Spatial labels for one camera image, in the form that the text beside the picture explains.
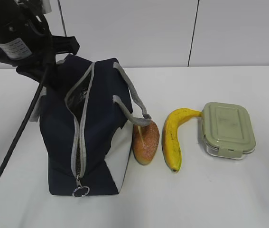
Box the yellow banana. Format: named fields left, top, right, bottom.
left=162, top=108, right=202, bottom=173

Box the navy and white lunch bag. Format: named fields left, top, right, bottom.
left=28, top=53, right=152, bottom=198

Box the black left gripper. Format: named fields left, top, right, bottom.
left=0, top=14, right=80, bottom=90

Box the orange bread roll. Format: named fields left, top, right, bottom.
left=132, top=121, right=160, bottom=165

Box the green lidded glass container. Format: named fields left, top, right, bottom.
left=201, top=102, right=256, bottom=160

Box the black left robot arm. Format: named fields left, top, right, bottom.
left=0, top=0, right=80, bottom=90

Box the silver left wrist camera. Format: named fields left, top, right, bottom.
left=41, top=0, right=52, bottom=14

